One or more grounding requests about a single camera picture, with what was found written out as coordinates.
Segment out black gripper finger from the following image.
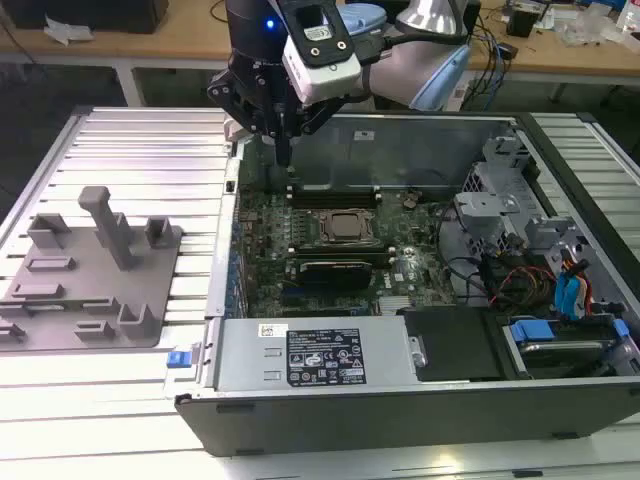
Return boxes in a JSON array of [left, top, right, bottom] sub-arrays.
[[282, 97, 346, 167], [207, 72, 284, 167]]

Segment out black empty RAM slots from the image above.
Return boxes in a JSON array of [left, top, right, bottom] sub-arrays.
[[287, 183, 382, 210]]

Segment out wooden desk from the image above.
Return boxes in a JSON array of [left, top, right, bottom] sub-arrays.
[[0, 0, 640, 76]]

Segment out metal CPU socket cover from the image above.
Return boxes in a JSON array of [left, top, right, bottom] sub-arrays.
[[318, 208, 376, 246]]

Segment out silver CPU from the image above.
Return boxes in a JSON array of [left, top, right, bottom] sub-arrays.
[[332, 213, 365, 239]]

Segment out black graphics card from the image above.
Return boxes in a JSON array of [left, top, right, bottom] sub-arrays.
[[297, 258, 374, 291]]

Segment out large black box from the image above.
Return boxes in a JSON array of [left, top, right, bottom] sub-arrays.
[[9, 0, 169, 35]]

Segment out green motherboard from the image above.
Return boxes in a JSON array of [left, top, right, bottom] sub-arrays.
[[234, 187, 459, 319]]

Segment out crumpled white plastic sheet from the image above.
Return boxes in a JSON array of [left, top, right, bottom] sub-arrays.
[[43, 14, 95, 47]]

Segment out grey metal drive cage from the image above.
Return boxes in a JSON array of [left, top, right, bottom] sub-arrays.
[[453, 134, 542, 256]]

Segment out silver finned heat sink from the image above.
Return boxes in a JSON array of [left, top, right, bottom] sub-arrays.
[[378, 294, 416, 314]]

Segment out small black cube device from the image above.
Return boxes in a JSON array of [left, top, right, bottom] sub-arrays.
[[505, 2, 544, 37]]

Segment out grey power supply unit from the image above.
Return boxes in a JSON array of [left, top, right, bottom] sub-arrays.
[[197, 317, 419, 394]]

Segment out black plastic shroud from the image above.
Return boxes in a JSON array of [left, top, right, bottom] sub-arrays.
[[402, 308, 501, 382]]

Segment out grey parts rack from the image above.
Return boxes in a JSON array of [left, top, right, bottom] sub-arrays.
[[0, 185, 185, 351]]

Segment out clear plastic bags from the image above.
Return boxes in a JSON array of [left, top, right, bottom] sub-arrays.
[[554, 4, 627, 49]]

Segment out black open PC case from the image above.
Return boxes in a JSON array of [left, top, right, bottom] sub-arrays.
[[174, 110, 640, 459]]

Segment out hard disk in blue carrier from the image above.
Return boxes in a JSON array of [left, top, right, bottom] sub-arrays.
[[504, 317, 631, 381]]

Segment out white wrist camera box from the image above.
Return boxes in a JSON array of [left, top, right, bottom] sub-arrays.
[[281, 0, 362, 105]]

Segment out black camera cable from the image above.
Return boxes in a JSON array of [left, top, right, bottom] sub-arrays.
[[357, 27, 474, 69]]

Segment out black looped cable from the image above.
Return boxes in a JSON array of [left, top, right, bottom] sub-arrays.
[[434, 169, 494, 301]]

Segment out blue hanging cable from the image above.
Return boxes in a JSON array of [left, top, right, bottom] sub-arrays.
[[487, 29, 507, 109]]

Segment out coloured power wire bundle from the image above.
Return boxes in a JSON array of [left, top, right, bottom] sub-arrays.
[[487, 264, 557, 307]]

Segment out blue flat wire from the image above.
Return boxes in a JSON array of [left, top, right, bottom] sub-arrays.
[[554, 269, 587, 321]]

